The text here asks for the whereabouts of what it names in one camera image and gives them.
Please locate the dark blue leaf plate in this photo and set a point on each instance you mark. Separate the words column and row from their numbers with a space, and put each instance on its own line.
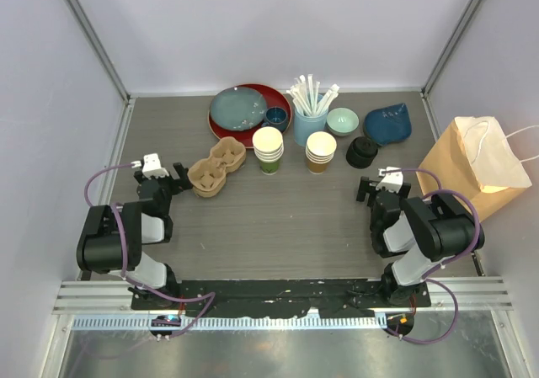
column 388, row 125

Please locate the brown paper cup stack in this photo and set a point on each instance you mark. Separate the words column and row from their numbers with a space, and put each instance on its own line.
column 320, row 148

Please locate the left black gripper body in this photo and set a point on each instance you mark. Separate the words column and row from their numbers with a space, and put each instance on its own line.
column 169, row 187

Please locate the cardboard cup carrier tray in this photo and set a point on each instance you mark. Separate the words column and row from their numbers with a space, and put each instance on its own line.
column 209, row 175

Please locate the grey-blue ceramic plate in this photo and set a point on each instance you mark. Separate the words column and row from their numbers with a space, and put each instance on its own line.
column 238, row 108

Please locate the light blue straw holder cup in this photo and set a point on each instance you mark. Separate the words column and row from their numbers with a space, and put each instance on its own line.
column 304, row 126

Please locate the mint green ceramic bowl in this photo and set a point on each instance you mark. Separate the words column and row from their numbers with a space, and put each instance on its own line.
column 342, row 121

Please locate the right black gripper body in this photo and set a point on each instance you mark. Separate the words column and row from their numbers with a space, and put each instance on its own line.
column 371, row 202

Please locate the stack of black lids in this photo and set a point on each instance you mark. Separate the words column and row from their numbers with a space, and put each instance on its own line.
column 361, row 152

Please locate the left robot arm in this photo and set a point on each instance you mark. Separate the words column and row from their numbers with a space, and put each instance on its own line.
column 114, row 235

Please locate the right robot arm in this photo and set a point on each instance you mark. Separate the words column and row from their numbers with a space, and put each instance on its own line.
column 426, row 235

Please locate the green paper cup stack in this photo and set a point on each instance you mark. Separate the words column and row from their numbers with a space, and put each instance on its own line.
column 268, row 147

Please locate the dark blue ceramic mug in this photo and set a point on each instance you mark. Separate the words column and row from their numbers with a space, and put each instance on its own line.
column 276, row 117

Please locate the aluminium front rail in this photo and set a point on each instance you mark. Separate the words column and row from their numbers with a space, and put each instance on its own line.
column 106, row 305

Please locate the brown paper takeout bag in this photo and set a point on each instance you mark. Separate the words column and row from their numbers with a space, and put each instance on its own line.
column 473, row 156

